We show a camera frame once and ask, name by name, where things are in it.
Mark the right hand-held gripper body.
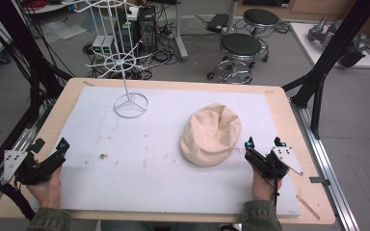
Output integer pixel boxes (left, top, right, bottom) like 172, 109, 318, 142
245, 146, 304, 180

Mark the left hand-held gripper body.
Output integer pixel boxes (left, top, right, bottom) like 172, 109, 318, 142
3, 149, 66, 186

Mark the beige cloth hat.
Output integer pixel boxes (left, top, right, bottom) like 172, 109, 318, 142
179, 103, 243, 167

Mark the person's right hand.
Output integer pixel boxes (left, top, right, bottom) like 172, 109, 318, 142
251, 167, 283, 202

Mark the person's left hand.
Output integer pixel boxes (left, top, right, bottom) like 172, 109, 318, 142
27, 167, 62, 210

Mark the light wooden table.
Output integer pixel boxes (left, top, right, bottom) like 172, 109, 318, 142
0, 77, 336, 225

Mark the grey tape piece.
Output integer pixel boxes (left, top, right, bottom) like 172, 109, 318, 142
308, 176, 331, 187

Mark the thin wooden stick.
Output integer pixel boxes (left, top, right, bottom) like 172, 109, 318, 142
296, 194, 322, 221

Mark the white foam mat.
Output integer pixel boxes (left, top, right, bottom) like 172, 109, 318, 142
33, 86, 303, 217

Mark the black round stool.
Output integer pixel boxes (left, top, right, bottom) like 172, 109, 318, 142
206, 33, 269, 86
242, 8, 280, 38

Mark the white platform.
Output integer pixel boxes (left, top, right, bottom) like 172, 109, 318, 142
289, 22, 370, 70

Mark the white box with green light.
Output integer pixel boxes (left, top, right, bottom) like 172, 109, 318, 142
102, 35, 116, 56
92, 35, 106, 56

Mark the black flat device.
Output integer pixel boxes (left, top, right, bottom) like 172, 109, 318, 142
206, 13, 231, 34

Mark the grey metal table leg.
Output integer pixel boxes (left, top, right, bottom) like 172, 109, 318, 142
172, 0, 190, 63
225, 0, 241, 34

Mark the black computer tower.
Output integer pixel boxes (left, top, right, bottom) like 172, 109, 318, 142
137, 6, 158, 54

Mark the right gripper thin black cable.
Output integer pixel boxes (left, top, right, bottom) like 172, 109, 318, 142
270, 163, 279, 210

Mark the aluminium rail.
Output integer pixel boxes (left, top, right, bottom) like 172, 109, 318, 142
0, 105, 51, 219
290, 99, 361, 231

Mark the left gripper black sleeved cable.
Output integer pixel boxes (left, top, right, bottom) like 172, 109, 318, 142
0, 169, 37, 221

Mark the white wire hat rack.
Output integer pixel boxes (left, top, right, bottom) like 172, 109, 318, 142
62, 0, 157, 119

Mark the black metal frame stand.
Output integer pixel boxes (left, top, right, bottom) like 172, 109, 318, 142
282, 0, 370, 140
0, 0, 75, 129

